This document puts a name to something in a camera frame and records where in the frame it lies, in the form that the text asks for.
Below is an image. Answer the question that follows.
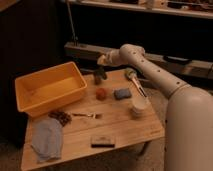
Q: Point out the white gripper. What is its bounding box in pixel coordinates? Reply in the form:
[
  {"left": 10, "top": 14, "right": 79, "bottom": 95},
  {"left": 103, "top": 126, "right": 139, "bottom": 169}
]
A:
[{"left": 96, "top": 50, "right": 119, "bottom": 72}]

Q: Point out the green pepper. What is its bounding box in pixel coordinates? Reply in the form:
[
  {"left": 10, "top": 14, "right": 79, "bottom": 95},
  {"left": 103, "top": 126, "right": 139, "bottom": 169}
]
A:
[{"left": 95, "top": 70, "right": 107, "bottom": 80}]

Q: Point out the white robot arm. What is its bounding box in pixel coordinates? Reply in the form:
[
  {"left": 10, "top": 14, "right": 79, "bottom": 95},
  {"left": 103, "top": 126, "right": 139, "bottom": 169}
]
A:
[{"left": 98, "top": 44, "right": 213, "bottom": 171}]

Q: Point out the dark metal cup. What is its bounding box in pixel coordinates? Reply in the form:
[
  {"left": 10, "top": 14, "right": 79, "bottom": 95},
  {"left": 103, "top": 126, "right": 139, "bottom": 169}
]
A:
[{"left": 94, "top": 75, "right": 102, "bottom": 85}]

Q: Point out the red-orange block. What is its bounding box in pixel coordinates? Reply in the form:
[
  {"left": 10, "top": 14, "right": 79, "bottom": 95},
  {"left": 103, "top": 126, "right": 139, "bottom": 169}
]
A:
[{"left": 96, "top": 88, "right": 107, "bottom": 100}]

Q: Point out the green-headed dish brush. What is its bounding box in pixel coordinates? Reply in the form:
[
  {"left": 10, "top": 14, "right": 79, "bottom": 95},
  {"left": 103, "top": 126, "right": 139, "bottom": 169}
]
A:
[{"left": 124, "top": 68, "right": 147, "bottom": 97}]

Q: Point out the blue sponge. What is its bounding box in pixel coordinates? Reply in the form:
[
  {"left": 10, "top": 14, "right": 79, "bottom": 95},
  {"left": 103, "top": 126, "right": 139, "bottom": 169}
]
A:
[{"left": 114, "top": 88, "right": 132, "bottom": 100}]

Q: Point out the wooden table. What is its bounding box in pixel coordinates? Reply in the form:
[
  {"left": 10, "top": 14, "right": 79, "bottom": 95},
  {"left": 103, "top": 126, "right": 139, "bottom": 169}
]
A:
[{"left": 21, "top": 70, "right": 164, "bottom": 171}]

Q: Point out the metal fork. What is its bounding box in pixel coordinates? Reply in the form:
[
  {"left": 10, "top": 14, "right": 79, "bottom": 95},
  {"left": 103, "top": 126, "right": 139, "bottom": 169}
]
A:
[{"left": 72, "top": 113, "right": 102, "bottom": 119}]

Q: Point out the brown grape bunch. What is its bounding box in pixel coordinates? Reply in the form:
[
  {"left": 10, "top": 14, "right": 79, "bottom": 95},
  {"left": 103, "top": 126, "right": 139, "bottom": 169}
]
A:
[{"left": 48, "top": 111, "right": 72, "bottom": 126}]

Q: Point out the yellow plastic bin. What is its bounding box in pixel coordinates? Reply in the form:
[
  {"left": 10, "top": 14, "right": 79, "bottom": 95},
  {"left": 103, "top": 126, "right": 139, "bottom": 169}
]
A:
[{"left": 15, "top": 62, "right": 87, "bottom": 118}]

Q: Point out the dark rectangular eraser block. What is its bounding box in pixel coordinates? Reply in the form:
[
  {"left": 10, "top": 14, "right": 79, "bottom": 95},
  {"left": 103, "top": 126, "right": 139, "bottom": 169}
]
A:
[{"left": 91, "top": 135, "right": 115, "bottom": 148}]

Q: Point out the blue-grey cloth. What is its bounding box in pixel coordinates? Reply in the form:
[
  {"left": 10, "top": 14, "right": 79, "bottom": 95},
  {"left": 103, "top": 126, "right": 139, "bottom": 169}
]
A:
[{"left": 31, "top": 118, "right": 63, "bottom": 163}]

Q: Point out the grey lower shelf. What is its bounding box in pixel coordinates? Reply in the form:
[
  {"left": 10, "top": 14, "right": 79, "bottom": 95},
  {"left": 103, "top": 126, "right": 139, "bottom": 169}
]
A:
[{"left": 64, "top": 42, "right": 213, "bottom": 80}]

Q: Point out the upper shelf with items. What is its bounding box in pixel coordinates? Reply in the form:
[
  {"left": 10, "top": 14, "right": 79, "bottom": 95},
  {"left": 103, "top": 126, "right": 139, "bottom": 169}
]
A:
[{"left": 60, "top": 0, "right": 213, "bottom": 19}]

